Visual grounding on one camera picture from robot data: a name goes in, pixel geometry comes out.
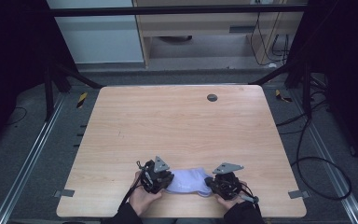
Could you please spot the white cloth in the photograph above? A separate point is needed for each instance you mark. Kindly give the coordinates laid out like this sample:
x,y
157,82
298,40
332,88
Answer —
x,y
188,184

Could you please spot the person's left hand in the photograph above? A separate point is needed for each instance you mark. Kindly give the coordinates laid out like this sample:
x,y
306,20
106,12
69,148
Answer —
x,y
143,200

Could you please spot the white cabinet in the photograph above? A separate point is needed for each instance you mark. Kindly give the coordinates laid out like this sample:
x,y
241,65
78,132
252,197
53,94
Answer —
x,y
99,37

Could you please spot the light wooden desk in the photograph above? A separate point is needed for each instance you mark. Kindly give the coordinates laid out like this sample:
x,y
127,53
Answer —
x,y
205,25

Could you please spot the black curtain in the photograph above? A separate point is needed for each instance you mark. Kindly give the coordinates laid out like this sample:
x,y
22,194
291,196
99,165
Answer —
x,y
348,62
12,62

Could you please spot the grey metal table bracket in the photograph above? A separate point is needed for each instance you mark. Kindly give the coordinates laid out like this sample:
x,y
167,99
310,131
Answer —
x,y
299,194
64,193

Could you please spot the black frame strut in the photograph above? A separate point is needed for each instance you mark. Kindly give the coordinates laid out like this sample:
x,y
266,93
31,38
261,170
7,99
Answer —
x,y
74,76
279,72

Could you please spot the person's right hand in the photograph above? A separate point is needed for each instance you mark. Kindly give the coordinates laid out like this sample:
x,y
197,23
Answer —
x,y
231,202

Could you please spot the black horizontal frame bar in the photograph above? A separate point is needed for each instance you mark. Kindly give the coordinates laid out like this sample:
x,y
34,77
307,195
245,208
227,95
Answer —
x,y
167,10

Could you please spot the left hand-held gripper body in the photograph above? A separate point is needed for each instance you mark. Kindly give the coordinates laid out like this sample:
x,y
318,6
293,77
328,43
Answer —
x,y
155,175

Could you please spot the aluminium floor rail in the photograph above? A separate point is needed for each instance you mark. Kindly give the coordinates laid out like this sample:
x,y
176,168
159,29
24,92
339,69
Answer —
x,y
28,165
329,158

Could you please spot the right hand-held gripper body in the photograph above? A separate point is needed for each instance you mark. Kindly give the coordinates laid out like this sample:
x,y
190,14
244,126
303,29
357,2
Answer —
x,y
228,182

